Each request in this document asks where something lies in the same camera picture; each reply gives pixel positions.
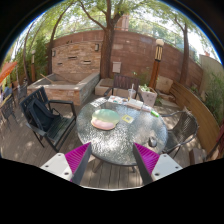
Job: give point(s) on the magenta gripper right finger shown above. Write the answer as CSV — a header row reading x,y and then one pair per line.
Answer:
x,y
153,166

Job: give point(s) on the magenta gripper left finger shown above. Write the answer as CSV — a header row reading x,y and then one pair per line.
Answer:
x,y
70,166

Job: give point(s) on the grey computer mouse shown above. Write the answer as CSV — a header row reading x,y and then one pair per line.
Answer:
x,y
152,142

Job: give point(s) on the pastel round mouse pad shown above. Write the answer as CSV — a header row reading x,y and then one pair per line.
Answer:
x,y
105,119

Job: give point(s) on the black patio chair left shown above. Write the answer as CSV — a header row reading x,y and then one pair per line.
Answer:
x,y
60,129

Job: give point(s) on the green highlighter marker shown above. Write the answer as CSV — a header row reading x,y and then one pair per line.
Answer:
x,y
154,113

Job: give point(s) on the round glass patio table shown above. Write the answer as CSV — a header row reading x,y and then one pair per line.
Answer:
x,y
116,146

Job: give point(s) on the black mesh chair right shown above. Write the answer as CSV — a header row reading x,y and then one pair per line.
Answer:
x,y
183,132

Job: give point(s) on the stack of books and papers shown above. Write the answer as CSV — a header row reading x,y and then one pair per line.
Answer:
x,y
132,103

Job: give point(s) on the black backpack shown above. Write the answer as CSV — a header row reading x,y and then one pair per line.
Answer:
x,y
40,116

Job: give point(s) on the square stone planter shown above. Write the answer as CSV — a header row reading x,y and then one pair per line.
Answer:
x,y
147,95

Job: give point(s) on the curved wooden bench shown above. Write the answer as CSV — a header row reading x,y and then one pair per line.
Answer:
x,y
208,127

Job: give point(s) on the clear plastic cup with straw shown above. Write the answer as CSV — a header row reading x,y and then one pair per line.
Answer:
x,y
131,92

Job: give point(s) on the stone fountain basin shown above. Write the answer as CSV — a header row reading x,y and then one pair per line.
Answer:
x,y
59,89

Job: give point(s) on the dark wooden chair back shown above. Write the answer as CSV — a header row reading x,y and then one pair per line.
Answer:
x,y
123,82

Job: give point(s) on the black chair far left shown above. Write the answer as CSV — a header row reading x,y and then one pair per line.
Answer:
x,y
7,108

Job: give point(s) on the large tree trunk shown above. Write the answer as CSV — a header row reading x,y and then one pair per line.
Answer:
x,y
106,14

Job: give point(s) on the wooden lamp post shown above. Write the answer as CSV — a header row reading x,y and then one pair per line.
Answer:
x,y
157,60

